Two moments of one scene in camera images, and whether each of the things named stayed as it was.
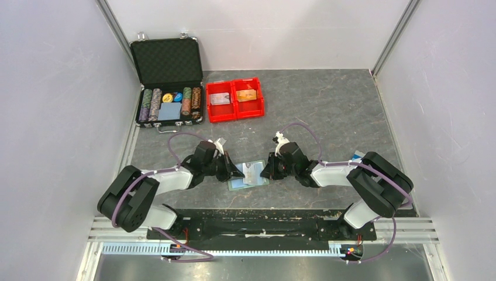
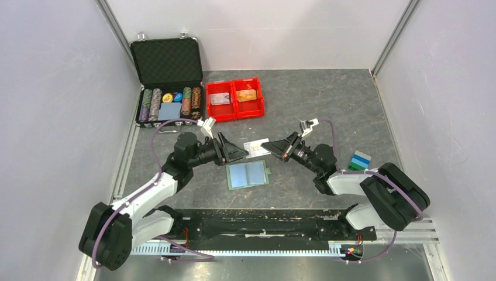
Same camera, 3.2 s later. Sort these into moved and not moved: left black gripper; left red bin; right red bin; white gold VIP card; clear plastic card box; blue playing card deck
Moved: left black gripper; white gold VIP card
Not moved: right red bin; blue playing card deck; clear plastic card box; left red bin
